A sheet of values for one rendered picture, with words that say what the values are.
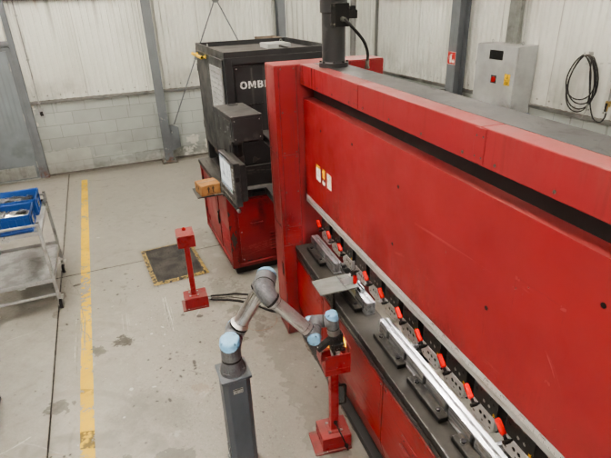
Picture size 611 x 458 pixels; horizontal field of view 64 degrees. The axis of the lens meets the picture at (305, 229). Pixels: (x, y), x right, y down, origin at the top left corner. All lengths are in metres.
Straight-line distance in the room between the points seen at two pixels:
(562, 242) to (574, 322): 0.25
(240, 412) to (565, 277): 2.06
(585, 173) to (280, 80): 2.47
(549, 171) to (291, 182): 2.48
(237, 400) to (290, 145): 1.84
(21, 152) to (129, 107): 1.93
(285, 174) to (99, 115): 6.11
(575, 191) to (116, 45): 8.42
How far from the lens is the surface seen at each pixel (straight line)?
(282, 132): 3.66
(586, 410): 1.80
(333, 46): 3.35
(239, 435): 3.24
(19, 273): 5.65
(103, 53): 9.33
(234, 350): 2.83
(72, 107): 9.45
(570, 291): 1.68
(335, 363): 3.01
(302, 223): 3.95
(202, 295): 4.91
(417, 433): 2.67
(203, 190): 4.85
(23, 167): 9.71
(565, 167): 1.58
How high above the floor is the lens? 2.73
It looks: 26 degrees down
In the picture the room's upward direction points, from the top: 2 degrees counter-clockwise
